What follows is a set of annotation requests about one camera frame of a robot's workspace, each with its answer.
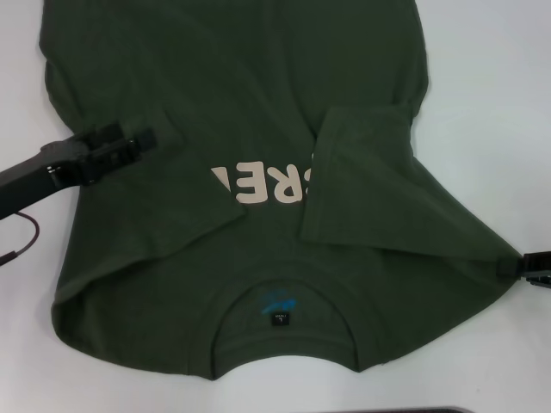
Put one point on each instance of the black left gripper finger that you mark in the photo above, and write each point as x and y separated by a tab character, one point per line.
105	133
125	148

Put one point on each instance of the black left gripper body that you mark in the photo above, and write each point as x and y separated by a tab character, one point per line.
43	170

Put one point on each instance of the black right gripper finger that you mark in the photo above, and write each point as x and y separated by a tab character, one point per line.
540	280
512	266

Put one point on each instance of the dark green FREE T-shirt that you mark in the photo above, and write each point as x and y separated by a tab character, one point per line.
241	77

